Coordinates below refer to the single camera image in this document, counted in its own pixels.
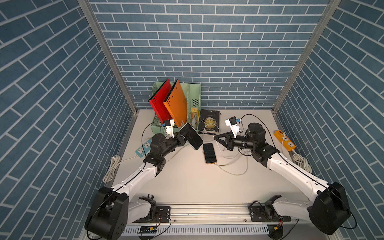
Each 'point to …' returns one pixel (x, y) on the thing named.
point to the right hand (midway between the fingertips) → (216, 139)
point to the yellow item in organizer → (194, 117)
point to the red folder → (157, 101)
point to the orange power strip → (286, 142)
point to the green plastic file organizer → (193, 93)
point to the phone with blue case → (209, 154)
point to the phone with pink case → (189, 133)
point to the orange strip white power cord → (302, 162)
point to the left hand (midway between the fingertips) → (194, 132)
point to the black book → (209, 122)
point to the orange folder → (176, 101)
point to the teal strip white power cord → (115, 162)
